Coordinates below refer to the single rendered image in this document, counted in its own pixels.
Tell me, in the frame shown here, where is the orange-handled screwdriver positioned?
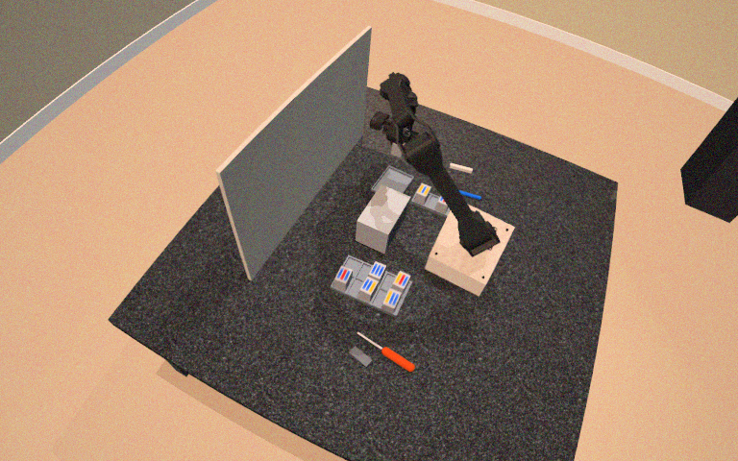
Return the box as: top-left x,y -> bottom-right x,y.
357,332 -> 415,372

